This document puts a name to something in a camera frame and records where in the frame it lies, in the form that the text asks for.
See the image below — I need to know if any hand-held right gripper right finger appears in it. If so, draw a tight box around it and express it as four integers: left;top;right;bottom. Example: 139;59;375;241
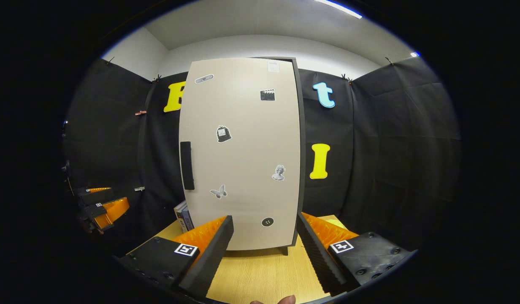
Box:
296;212;414;296

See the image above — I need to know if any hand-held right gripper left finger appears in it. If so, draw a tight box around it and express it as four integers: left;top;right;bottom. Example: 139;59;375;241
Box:
116;214;234;300

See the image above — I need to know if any black door handle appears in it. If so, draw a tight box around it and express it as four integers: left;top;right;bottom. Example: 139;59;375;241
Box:
180;141;195;190

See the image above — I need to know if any beige cabinet door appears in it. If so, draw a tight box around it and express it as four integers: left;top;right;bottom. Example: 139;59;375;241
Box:
179;58;301;252

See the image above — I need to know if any stack of books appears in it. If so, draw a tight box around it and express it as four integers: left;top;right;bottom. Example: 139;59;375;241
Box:
173;201;195;233

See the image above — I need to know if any black backdrop cloth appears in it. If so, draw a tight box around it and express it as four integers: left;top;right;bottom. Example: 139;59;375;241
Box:
64;55;462;258

